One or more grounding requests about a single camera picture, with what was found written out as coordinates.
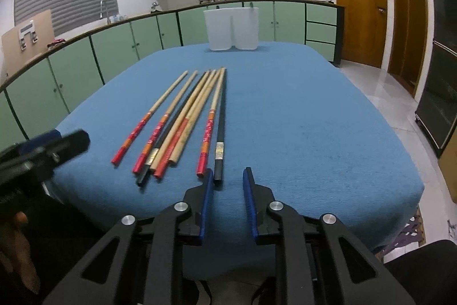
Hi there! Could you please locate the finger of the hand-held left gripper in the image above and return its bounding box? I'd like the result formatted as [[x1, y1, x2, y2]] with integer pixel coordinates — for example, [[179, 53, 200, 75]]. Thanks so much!
[[42, 129, 91, 181], [17, 131, 62, 153]]

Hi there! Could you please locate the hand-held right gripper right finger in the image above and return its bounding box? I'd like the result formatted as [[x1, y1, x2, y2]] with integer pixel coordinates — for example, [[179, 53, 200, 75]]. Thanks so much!
[[243, 167, 415, 305]]

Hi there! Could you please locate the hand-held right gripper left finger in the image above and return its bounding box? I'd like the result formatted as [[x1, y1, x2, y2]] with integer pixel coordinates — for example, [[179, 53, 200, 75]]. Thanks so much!
[[43, 168, 215, 305]]

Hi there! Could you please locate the black chopstick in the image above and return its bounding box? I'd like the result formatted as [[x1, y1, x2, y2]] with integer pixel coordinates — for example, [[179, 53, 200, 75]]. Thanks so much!
[[136, 72, 209, 187], [213, 68, 227, 182]]

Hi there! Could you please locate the red-tipped bamboo chopstick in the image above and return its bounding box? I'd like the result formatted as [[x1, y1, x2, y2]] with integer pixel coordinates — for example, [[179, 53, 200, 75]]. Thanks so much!
[[196, 67, 226, 179], [153, 70, 217, 180], [133, 70, 199, 175], [111, 71, 189, 166]]

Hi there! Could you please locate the plain bamboo chopstick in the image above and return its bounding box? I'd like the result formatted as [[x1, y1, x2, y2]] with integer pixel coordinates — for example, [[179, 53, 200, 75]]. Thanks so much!
[[169, 69, 220, 168], [149, 71, 213, 174]]

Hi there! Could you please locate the white two-compartment chopstick holder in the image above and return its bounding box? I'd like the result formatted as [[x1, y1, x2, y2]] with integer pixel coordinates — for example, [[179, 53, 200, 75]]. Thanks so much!
[[203, 7, 259, 51]]

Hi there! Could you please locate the person's left hand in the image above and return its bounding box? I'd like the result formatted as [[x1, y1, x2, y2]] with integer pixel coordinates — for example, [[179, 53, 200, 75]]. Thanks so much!
[[0, 211, 41, 296]]

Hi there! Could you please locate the green base cabinet run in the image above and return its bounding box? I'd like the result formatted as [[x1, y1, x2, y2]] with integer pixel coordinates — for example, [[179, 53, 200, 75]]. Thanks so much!
[[0, 0, 345, 148]]

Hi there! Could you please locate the blue table cloth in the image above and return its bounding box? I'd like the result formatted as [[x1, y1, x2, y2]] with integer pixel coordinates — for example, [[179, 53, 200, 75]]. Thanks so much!
[[50, 41, 425, 282]]

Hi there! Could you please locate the brown cardboard sheet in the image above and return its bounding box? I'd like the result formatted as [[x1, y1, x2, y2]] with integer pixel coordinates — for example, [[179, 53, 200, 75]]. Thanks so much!
[[1, 9, 56, 58]]

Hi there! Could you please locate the brown comb-like strip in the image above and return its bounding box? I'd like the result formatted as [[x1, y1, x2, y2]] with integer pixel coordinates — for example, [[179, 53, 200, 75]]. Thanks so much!
[[387, 208, 427, 253]]

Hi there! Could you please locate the black seat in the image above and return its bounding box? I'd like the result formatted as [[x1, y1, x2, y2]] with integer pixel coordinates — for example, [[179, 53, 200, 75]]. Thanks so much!
[[384, 239, 457, 305]]

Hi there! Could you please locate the brown cardboard box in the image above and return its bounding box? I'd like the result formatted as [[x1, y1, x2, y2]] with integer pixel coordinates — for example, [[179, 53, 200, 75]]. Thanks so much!
[[438, 138, 457, 204]]

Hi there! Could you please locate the black glass display cabinet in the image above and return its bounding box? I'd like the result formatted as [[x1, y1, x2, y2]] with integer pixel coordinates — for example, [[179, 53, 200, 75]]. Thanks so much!
[[415, 0, 457, 159]]

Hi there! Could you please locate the closed wooden door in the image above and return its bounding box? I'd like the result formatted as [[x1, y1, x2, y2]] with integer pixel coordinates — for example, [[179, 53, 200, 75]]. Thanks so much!
[[328, 0, 388, 69]]

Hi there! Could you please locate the open wooden doorway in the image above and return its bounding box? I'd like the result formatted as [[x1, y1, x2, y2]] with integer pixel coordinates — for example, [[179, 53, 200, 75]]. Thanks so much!
[[387, 0, 429, 98]]

